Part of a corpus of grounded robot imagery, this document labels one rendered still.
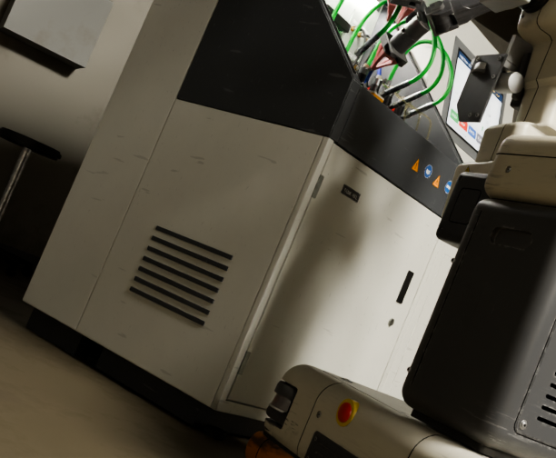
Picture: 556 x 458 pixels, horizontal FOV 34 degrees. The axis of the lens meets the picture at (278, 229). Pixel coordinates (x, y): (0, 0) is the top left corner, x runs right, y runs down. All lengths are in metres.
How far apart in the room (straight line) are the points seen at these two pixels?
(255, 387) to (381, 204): 0.61
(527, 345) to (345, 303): 1.09
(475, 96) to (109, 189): 1.16
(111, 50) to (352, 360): 2.78
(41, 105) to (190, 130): 2.35
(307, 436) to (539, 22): 0.96
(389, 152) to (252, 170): 0.38
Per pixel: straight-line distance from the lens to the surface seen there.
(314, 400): 1.72
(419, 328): 2.82
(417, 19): 2.61
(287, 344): 2.32
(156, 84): 2.71
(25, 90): 4.80
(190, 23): 2.72
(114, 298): 2.53
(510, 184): 1.58
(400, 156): 2.49
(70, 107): 4.85
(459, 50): 3.25
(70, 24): 4.69
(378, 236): 2.50
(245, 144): 2.38
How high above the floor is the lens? 0.39
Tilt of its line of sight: 4 degrees up
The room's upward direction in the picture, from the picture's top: 23 degrees clockwise
